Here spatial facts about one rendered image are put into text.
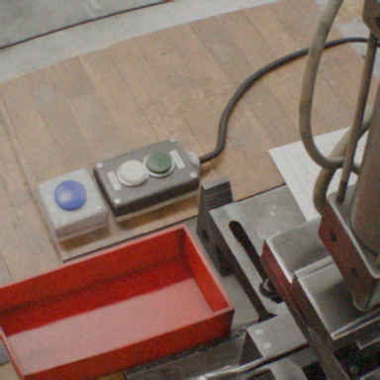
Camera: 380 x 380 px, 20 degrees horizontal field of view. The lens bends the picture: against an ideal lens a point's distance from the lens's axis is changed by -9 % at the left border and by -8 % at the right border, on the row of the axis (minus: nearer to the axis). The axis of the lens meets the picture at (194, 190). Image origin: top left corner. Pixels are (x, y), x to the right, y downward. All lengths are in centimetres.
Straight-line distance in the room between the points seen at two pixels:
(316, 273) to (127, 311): 34
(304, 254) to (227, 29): 58
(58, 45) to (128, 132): 140
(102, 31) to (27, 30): 21
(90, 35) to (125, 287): 159
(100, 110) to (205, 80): 14
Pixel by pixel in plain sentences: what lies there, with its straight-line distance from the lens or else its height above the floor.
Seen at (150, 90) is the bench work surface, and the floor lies 90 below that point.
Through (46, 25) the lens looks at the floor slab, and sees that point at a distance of 283.
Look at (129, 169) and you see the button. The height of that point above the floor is 94.
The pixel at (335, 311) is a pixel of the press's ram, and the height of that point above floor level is 118.
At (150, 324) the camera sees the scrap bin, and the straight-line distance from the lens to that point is 122.
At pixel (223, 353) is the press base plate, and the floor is 90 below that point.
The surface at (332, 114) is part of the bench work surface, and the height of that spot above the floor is 90.
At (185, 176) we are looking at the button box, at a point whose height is 93.
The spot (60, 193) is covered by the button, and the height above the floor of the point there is 94.
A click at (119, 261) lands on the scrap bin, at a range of 123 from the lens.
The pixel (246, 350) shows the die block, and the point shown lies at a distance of 116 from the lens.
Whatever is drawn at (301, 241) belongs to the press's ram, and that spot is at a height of 114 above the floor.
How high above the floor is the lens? 196
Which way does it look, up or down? 53 degrees down
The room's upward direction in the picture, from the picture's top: 6 degrees clockwise
